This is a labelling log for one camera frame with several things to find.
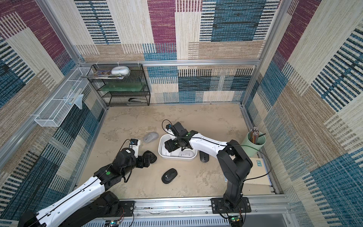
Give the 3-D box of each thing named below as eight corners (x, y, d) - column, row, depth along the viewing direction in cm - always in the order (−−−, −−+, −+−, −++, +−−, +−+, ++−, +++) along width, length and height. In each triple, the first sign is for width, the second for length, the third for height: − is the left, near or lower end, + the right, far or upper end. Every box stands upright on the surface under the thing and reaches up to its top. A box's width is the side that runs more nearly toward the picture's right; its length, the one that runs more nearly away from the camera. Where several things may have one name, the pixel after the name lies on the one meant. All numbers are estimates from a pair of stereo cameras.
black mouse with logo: (200, 162, 92) (200, 160, 89) (199, 153, 96) (199, 150, 93) (208, 162, 92) (209, 160, 89) (207, 153, 96) (208, 150, 93)
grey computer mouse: (144, 143, 100) (142, 140, 97) (145, 134, 104) (144, 132, 101) (157, 143, 100) (156, 140, 97) (158, 134, 104) (158, 132, 101)
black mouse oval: (160, 179, 85) (159, 177, 83) (172, 167, 89) (172, 165, 87) (166, 186, 82) (165, 185, 80) (178, 173, 87) (178, 172, 85)
